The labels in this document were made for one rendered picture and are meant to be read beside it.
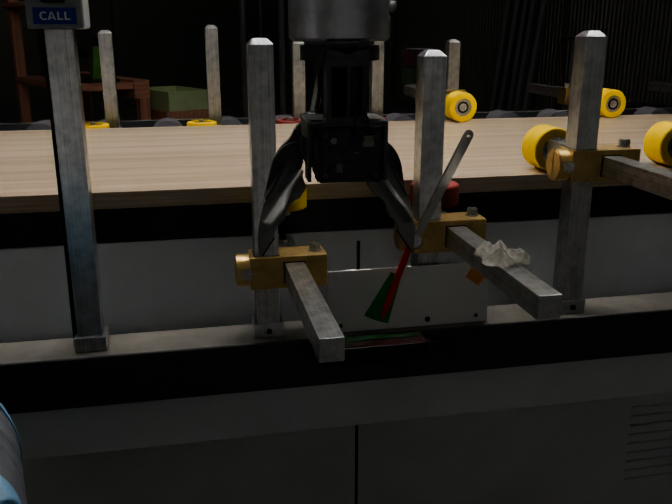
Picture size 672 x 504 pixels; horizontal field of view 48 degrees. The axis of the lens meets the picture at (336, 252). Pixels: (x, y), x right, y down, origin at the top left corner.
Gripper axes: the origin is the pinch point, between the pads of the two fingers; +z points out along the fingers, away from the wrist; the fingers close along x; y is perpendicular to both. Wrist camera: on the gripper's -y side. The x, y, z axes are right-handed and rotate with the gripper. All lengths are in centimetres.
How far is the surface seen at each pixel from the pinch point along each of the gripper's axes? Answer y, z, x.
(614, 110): -131, 1, 99
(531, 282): -9.6, 7.7, 25.0
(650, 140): -60, -1, 68
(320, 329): -8.6, 11.9, -0.5
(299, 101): -145, -1, 10
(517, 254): -17.4, 6.7, 26.3
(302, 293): -20.9, 11.9, -1.4
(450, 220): -36.0, 6.7, 22.8
